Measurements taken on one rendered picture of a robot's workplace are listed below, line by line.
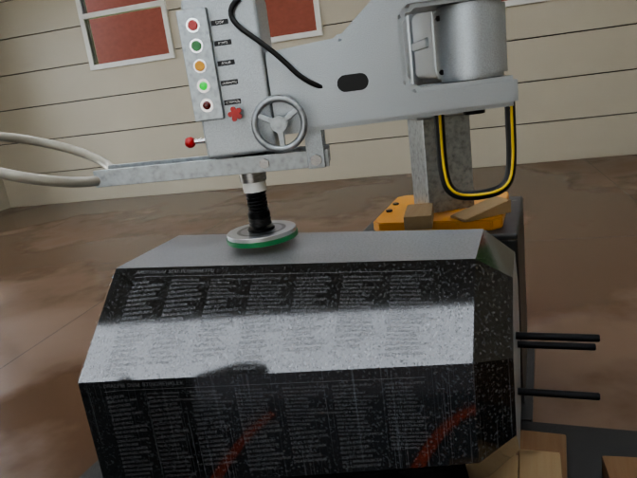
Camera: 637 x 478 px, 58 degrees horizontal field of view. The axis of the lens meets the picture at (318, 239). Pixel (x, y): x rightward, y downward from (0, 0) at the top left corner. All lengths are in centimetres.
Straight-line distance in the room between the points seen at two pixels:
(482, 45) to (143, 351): 123
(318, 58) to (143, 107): 733
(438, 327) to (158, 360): 75
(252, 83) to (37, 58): 825
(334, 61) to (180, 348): 87
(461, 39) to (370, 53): 24
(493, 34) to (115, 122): 783
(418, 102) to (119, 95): 770
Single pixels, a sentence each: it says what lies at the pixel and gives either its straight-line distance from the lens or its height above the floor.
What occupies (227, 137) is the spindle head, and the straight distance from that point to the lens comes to 163.
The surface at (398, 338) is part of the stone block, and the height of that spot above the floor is 72.
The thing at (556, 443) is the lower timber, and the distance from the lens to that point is 217.
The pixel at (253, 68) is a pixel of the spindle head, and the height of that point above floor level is 139.
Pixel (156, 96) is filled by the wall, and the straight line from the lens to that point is 873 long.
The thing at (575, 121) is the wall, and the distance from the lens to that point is 779.
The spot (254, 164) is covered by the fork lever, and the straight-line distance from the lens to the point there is 168.
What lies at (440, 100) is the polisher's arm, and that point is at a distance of 162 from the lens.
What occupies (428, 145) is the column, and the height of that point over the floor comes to 105.
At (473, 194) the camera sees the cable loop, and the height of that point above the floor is 96.
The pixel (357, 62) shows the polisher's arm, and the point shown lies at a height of 138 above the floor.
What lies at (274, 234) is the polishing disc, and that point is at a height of 93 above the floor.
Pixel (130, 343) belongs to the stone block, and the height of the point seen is 70.
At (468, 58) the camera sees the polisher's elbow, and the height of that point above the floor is 135.
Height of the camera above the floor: 134
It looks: 15 degrees down
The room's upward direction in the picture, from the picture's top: 8 degrees counter-clockwise
